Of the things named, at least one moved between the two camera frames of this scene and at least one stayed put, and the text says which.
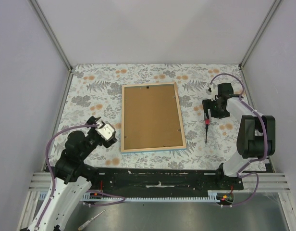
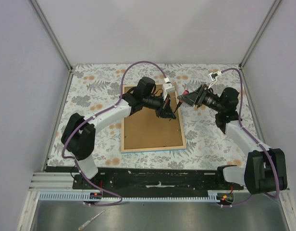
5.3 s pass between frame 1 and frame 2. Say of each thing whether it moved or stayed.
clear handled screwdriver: stayed
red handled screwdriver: moved
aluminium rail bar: stayed
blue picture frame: stayed
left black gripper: moved
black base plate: stayed
